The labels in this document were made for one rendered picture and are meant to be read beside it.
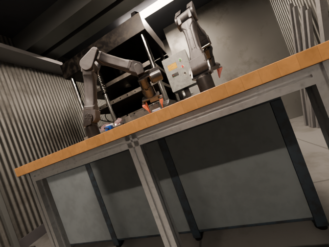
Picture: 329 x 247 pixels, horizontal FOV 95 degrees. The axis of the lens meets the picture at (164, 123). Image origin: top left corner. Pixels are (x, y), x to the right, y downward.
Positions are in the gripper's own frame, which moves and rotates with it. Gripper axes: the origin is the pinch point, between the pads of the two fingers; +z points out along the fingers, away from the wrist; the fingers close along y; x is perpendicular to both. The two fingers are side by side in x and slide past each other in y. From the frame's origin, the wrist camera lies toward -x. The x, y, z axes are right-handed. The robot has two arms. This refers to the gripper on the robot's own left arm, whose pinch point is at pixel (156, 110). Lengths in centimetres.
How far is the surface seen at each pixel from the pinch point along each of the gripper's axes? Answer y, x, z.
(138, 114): 13.4, -8.8, 2.1
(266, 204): -38, 38, 57
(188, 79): -36, -90, 17
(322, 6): -199, -108, 3
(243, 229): -23, 38, 76
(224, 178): -23, 26, 43
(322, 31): -193, -99, 26
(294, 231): -46, 47, 71
